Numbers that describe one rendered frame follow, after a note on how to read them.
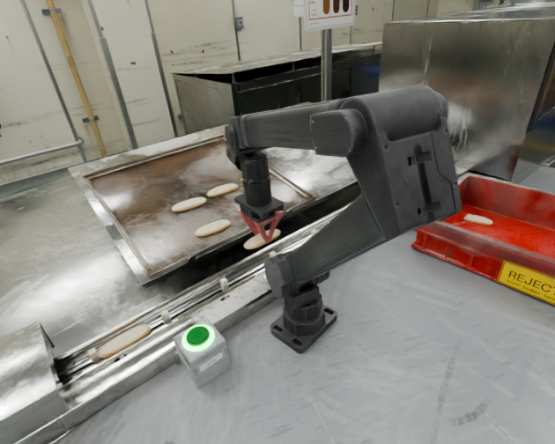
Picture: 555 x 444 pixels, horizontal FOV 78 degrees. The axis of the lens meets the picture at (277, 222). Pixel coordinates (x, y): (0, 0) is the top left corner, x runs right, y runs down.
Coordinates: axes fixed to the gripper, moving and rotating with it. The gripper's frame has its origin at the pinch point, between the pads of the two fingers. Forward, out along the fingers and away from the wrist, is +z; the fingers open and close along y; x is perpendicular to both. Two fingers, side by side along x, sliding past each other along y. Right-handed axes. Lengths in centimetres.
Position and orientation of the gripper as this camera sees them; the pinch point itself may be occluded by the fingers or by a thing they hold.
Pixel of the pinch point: (262, 234)
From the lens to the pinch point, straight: 78.9
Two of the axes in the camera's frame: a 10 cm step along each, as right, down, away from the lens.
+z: 0.7, 8.4, 5.4
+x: -7.8, 3.8, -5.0
